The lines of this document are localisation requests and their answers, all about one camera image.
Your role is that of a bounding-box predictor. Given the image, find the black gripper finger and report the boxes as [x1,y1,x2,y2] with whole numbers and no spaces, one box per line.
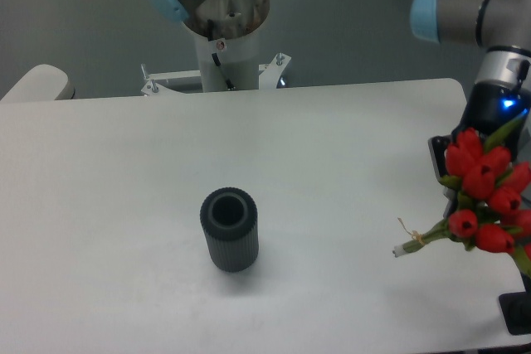
[428,135,456,218]

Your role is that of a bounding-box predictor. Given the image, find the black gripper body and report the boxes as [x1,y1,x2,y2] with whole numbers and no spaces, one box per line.
[451,82,530,142]

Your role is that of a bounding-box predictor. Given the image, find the red tulip bouquet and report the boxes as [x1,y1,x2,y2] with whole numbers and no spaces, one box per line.
[393,114,530,277]

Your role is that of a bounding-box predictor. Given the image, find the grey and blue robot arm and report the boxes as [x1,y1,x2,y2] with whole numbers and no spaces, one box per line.
[149,0,530,137]

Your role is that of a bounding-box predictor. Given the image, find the dark grey ribbed vase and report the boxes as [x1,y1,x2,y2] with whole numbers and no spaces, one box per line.
[200,187,259,273]

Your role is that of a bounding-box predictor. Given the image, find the black device at table edge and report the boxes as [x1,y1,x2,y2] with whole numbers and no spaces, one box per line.
[499,292,530,336]

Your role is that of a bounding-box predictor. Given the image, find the white chair armrest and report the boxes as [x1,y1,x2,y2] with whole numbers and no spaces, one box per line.
[1,64,76,104]

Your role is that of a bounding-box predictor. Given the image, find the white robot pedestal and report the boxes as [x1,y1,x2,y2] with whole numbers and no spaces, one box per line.
[144,0,291,92]

